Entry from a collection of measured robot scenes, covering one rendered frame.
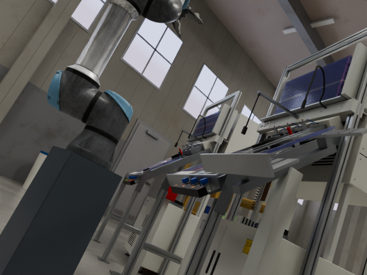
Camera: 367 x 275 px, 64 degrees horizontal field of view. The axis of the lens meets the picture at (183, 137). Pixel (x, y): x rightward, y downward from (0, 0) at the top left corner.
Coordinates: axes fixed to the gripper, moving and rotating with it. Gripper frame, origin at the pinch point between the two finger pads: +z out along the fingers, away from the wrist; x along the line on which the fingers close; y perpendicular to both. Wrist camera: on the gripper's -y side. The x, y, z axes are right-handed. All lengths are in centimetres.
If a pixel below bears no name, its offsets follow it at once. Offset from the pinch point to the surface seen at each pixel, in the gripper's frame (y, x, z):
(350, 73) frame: 6, -58, 59
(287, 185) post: -75, -38, 44
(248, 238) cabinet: -72, -5, 77
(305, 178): -21, -20, 100
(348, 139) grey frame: -25, -50, 75
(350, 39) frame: 46, -61, 61
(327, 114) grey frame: -6, -43, 72
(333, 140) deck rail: -25, -45, 73
